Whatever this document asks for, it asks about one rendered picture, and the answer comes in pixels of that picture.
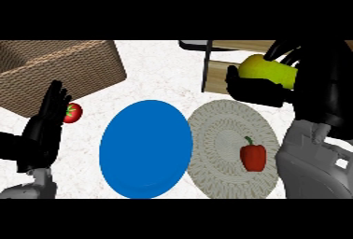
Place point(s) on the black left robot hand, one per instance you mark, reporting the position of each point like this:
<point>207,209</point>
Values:
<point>43,130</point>

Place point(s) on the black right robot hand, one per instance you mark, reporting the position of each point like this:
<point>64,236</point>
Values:
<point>321,84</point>

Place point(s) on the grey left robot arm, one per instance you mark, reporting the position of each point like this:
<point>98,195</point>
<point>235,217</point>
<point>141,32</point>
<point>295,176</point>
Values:
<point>32,186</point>

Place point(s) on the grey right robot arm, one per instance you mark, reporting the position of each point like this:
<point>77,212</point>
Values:
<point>312,165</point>

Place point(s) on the round woven grey placemat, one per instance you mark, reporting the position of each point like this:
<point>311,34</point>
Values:
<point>221,149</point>

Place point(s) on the red tomato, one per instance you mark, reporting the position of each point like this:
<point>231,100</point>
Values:
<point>73,112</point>

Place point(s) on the brown wicker basket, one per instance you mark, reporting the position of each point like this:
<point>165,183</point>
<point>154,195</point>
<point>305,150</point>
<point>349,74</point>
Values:
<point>55,71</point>

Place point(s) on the blue oval plate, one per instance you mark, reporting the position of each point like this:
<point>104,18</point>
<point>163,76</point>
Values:
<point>145,149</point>

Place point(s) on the red bell pepper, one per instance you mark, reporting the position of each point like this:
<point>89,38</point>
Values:
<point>253,156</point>

